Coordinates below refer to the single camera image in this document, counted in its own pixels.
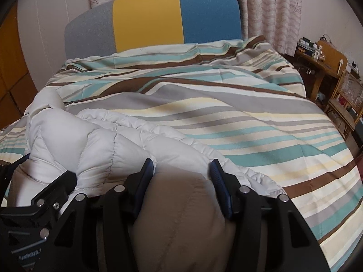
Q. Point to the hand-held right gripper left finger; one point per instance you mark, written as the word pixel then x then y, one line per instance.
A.
pixel 146 175

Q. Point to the wooden rattan chair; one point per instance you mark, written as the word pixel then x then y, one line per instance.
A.
pixel 350 90

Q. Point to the brown wooden board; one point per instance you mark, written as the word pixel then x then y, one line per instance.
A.
pixel 330 55

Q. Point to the grey yellow blue headboard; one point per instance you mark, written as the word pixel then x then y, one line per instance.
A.
pixel 147 19

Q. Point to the white down jacket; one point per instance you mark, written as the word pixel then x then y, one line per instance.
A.
pixel 99 147

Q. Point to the wooden desk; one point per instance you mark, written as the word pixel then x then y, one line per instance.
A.
pixel 314 68

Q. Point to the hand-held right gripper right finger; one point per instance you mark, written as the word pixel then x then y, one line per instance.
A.
pixel 218 181

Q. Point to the pink patterned curtain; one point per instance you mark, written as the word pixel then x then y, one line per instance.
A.
pixel 269 11

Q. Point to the black box with small items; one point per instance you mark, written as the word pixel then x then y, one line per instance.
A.
pixel 306 46

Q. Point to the orange wooden wardrobe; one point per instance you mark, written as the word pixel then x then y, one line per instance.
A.
pixel 12 62

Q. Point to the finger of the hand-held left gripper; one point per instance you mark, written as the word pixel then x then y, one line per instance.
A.
pixel 55 188

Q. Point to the striped duvet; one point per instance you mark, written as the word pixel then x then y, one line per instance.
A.
pixel 241 113

